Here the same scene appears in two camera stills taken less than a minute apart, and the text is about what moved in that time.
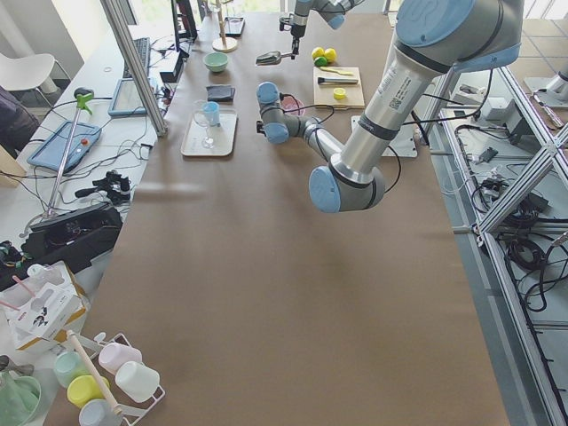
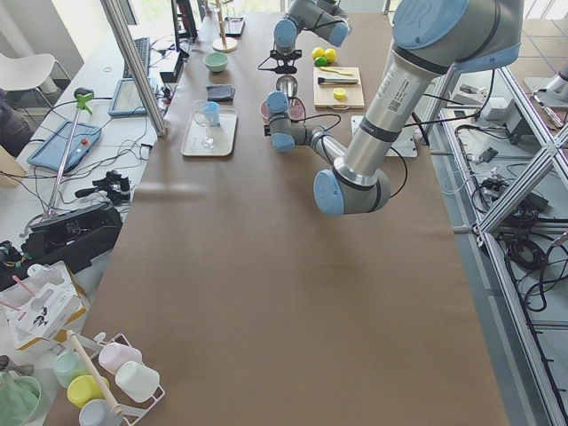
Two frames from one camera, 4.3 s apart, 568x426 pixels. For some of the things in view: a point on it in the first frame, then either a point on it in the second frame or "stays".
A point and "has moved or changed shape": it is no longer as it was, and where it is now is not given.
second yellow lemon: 330,54 stays
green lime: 320,61 stays
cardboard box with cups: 45,309 stays
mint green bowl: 216,61 stays
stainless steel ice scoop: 270,58 has moved or changed shape
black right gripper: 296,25 → 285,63
